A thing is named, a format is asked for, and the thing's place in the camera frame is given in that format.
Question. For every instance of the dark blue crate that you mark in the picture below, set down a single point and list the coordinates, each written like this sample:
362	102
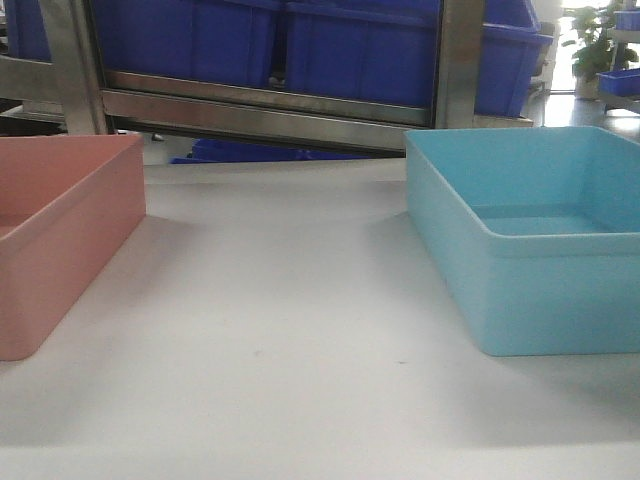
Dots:
377	51
512	42
226	42

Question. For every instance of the blue crate under shelf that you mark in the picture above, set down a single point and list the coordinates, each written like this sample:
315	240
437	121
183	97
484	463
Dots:
210	151

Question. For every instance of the dark blue crate left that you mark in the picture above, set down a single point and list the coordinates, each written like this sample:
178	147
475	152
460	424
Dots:
226	42

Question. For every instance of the dark blue crate middle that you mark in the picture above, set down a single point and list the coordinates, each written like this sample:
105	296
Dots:
377	51

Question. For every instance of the stainless steel shelf rack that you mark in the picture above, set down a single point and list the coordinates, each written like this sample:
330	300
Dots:
90	99

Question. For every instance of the green potted plant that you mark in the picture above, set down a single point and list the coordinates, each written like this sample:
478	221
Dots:
596	52

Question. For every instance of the small blue bin far right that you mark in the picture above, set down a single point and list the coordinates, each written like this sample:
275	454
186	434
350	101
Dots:
620	82

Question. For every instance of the light blue plastic box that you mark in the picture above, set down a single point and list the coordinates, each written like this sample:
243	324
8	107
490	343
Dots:
535	232

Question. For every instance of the dark blue crate right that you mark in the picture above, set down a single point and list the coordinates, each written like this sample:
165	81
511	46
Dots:
512	42

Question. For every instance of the pink plastic box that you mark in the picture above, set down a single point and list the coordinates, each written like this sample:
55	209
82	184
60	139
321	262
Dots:
68	203

